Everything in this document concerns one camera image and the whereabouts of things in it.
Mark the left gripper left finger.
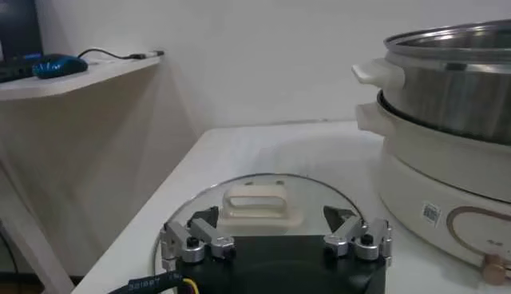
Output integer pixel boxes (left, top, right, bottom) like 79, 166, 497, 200
159, 205, 236, 272

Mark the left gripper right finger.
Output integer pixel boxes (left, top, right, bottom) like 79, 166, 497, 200
322, 205, 394, 267

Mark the stainless steel steamer basket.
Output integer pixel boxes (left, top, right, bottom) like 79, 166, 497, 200
351, 18, 511, 147

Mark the cream electric cooker base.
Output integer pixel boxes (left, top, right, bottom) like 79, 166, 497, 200
354, 101, 511, 287

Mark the white side desk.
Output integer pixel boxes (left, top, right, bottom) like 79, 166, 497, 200
0, 55, 163, 294

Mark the blue computer mouse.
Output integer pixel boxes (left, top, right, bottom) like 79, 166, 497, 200
31, 54, 89, 80

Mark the black keyboard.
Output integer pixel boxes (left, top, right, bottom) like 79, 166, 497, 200
0, 59, 37, 84

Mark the dark computer monitor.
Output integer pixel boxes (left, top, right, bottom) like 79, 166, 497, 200
0, 0, 44, 63

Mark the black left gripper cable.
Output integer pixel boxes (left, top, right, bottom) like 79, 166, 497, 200
107, 273, 200, 294

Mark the black cable with usb adapter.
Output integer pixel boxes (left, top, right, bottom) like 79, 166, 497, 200
77, 47, 165, 61

